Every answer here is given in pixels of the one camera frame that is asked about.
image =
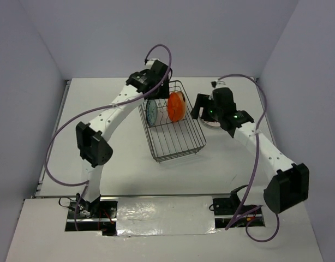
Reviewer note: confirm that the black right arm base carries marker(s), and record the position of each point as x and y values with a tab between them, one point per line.
225	207

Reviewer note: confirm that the wire dish rack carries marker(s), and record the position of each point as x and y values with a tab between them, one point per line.
168	140

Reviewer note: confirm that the blue patterned plate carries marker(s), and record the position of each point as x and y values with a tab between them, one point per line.
151	112

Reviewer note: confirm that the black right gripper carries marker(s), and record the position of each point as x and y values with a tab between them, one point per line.
202	100

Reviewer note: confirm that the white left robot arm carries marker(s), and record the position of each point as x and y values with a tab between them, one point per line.
93	137

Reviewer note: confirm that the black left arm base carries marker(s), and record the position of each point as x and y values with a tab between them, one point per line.
103	219

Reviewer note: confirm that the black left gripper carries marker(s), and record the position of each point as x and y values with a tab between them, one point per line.
163	92

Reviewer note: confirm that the cream plate black flower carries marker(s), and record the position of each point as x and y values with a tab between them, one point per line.
183	105

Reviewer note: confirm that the silver foil tape patch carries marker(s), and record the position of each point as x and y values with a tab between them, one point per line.
161	216

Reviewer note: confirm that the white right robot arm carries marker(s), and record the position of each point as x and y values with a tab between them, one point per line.
288	181

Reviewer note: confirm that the white plate grey flower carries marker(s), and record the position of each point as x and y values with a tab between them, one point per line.
211	124

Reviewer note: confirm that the orange bowl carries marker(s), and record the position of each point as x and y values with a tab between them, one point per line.
174	107

